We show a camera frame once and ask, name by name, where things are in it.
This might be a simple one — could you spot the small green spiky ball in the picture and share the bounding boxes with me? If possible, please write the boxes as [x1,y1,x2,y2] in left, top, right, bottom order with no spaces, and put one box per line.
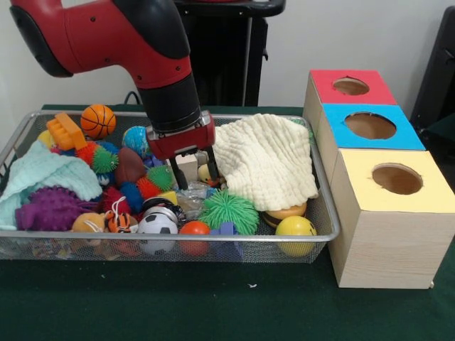
[146,165,175,193]

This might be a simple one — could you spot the yellow smiley ball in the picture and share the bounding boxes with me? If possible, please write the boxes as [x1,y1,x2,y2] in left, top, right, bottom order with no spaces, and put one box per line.
[275,215,318,257]

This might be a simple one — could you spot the plain orange ball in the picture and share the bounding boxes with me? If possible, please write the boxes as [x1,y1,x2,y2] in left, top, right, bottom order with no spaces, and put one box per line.
[179,221,211,257]

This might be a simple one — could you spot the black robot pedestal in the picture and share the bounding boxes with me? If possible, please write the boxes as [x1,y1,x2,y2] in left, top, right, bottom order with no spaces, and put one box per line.
[173,0,287,107]

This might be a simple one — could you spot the dark green table cloth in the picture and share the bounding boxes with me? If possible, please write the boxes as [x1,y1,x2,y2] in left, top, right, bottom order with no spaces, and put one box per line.
[419,112,455,171]
[0,104,455,341]

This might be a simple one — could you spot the mint knitted cloth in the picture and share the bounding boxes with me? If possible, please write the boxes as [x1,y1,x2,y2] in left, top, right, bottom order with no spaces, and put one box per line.
[0,140,104,231]

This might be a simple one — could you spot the black stand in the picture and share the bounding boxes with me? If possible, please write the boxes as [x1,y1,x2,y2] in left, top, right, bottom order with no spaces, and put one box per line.
[410,5,455,124]

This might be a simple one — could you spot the green stringy puffer ball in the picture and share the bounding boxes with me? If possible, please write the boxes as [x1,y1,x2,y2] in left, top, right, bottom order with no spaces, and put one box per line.
[198,190,260,235]

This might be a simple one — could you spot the orange toy basketball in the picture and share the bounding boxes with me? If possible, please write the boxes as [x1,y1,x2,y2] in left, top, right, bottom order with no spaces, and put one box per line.
[80,104,117,140]

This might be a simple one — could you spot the silver mesh bin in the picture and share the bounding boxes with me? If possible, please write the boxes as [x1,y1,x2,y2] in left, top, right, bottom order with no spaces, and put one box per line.
[0,109,341,264]

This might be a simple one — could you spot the cream knitted cloth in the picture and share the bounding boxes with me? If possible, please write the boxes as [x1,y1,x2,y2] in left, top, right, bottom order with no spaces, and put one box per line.
[212,113,320,211]

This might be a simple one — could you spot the blue globe ball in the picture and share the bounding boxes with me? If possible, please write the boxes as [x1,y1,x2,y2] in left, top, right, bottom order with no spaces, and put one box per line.
[122,126,151,157]

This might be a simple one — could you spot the wooden box with three holes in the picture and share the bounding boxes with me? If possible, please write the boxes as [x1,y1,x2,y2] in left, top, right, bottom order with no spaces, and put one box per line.
[303,69,455,289]

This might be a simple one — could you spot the large orange toy brick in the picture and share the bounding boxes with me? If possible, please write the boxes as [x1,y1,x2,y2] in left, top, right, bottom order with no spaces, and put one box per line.
[45,112,88,151]

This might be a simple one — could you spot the purple bumpy soft toy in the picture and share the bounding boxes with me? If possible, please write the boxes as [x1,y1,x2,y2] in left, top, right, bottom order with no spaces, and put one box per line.
[14,186,102,232]

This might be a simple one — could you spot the plain wooden cube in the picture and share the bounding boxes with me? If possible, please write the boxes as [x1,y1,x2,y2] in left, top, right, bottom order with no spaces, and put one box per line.
[176,154,199,185]

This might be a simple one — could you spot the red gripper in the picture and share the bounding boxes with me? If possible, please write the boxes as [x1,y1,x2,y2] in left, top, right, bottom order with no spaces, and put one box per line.
[146,115,220,191]

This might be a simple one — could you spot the toy soccer ball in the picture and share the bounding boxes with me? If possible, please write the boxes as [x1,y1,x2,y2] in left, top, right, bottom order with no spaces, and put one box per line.
[137,212,180,255]

